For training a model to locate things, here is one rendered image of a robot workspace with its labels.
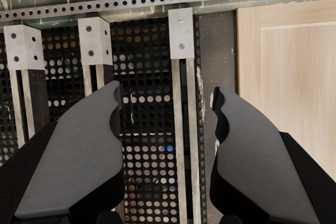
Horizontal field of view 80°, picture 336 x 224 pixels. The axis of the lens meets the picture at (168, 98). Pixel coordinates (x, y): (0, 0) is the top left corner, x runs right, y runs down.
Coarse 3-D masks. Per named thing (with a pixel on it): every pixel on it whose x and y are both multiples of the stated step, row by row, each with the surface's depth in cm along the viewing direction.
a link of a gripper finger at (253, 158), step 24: (216, 96) 12; (240, 120) 9; (264, 120) 9; (240, 144) 8; (264, 144) 8; (216, 168) 7; (240, 168) 7; (264, 168) 7; (288, 168) 7; (216, 192) 7; (240, 192) 6; (264, 192) 6; (288, 192) 6; (240, 216) 6; (264, 216) 5; (288, 216) 5; (312, 216) 5
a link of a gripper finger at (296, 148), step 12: (288, 144) 8; (300, 156) 7; (300, 168) 7; (312, 168) 7; (312, 180) 6; (324, 180) 6; (312, 192) 6; (324, 192) 6; (312, 204) 6; (324, 204) 6; (324, 216) 5
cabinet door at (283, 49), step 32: (320, 0) 52; (256, 32) 54; (288, 32) 54; (320, 32) 53; (256, 64) 55; (288, 64) 54; (320, 64) 53; (256, 96) 56; (288, 96) 55; (320, 96) 54; (288, 128) 56; (320, 128) 55; (320, 160) 56
